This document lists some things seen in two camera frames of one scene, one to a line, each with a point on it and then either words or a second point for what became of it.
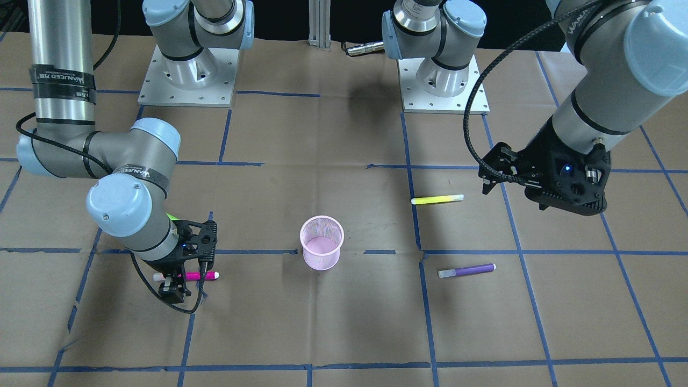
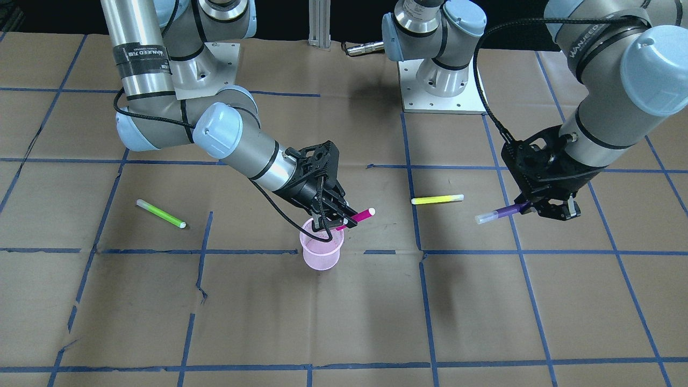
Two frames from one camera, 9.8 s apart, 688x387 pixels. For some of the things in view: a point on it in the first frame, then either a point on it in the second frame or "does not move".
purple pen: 466,270 → 508,210
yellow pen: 437,199 does not move
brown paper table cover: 358,245 does not move
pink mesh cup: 321,237 does not move
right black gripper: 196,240 → 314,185
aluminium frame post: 319,23 does not move
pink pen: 192,276 → 360,216
